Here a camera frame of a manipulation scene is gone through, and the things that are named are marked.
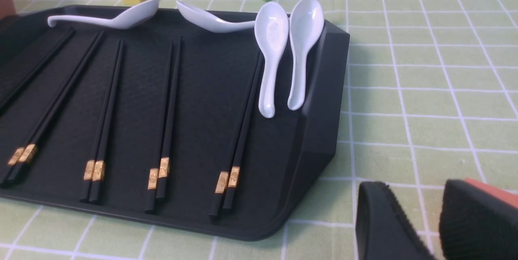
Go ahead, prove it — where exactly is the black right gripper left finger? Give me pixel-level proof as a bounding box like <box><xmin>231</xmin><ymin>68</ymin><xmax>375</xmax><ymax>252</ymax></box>
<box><xmin>355</xmin><ymin>182</ymin><xmax>435</xmax><ymax>260</ymax></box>

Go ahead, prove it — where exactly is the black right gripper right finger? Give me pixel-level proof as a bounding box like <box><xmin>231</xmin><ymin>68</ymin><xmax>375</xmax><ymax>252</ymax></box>
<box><xmin>439</xmin><ymin>179</ymin><xmax>518</xmax><ymax>260</ymax></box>

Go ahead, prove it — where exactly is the black chopstick gold band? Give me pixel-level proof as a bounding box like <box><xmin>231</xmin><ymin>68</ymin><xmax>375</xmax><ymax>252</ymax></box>
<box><xmin>222</xmin><ymin>53</ymin><xmax>263</xmax><ymax>210</ymax></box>
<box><xmin>1</xmin><ymin>28</ymin><xmax>76</xmax><ymax>113</ymax></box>
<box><xmin>79</xmin><ymin>43</ymin><xmax>118</xmax><ymax>202</ymax></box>
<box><xmin>144</xmin><ymin>39</ymin><xmax>175</xmax><ymax>213</ymax></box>
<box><xmin>88</xmin><ymin>39</ymin><xmax>125</xmax><ymax>203</ymax></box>
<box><xmin>0</xmin><ymin>28</ymin><xmax>74</xmax><ymax>102</ymax></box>
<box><xmin>156</xmin><ymin>35</ymin><xmax>183</xmax><ymax>202</ymax></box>
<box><xmin>209</xmin><ymin>53</ymin><xmax>262</xmax><ymax>221</ymax></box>
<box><xmin>6</xmin><ymin>32</ymin><xmax>105</xmax><ymax>186</ymax></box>
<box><xmin>0</xmin><ymin>30</ymin><xmax>102</xmax><ymax>186</ymax></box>

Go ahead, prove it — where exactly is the green checkered tablecloth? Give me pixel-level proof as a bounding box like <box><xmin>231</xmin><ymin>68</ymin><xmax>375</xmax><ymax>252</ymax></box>
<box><xmin>1</xmin><ymin>0</ymin><xmax>518</xmax><ymax>260</ymax></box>

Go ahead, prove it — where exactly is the white ceramic spoon far right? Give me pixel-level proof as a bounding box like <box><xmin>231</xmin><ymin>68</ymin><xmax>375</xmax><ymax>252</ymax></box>
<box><xmin>287</xmin><ymin>0</ymin><xmax>325</xmax><ymax>111</ymax></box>

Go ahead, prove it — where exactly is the white ceramic spoon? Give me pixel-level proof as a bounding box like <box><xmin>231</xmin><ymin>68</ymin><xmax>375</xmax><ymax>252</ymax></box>
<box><xmin>287</xmin><ymin>0</ymin><xmax>325</xmax><ymax>111</ymax></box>
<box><xmin>47</xmin><ymin>0</ymin><xmax>160</xmax><ymax>30</ymax></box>
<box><xmin>176</xmin><ymin>0</ymin><xmax>255</xmax><ymax>33</ymax></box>
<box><xmin>254</xmin><ymin>2</ymin><xmax>289</xmax><ymax>118</ymax></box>

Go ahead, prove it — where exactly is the black plastic tray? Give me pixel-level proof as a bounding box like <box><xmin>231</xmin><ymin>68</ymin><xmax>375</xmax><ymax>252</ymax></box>
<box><xmin>1</xmin><ymin>5</ymin><xmax>351</xmax><ymax>241</ymax></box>

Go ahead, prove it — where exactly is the white ceramic spoon far left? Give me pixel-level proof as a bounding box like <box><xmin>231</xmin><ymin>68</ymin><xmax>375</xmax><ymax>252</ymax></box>
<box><xmin>47</xmin><ymin>0</ymin><xmax>160</xmax><ymax>30</ymax></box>

